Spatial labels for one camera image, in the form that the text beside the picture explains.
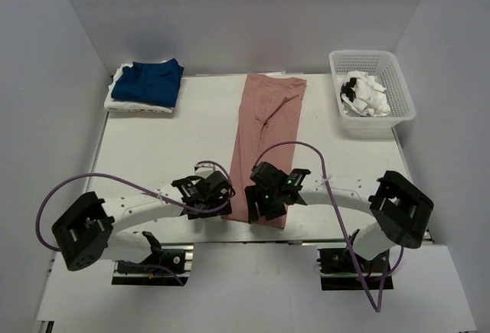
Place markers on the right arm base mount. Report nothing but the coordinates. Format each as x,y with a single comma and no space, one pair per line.
338,273

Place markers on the white folded t-shirt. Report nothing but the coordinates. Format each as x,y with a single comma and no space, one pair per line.
112,105

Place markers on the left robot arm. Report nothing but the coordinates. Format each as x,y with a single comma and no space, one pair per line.
93,228

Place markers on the white plastic basket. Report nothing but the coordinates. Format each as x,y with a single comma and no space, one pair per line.
384,67

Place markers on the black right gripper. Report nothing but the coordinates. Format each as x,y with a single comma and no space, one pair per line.
253,194

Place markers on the pink t-shirt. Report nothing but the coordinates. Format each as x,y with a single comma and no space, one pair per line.
269,113

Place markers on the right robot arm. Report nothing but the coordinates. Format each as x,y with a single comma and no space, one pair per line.
400,209

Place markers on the white crumpled t-shirt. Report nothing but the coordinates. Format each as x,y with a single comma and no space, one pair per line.
362,96

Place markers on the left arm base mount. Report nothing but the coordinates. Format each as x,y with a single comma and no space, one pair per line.
170,267

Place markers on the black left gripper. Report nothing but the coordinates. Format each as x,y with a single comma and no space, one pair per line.
222,209

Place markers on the blue folded t-shirt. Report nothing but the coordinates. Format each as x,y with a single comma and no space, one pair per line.
155,84

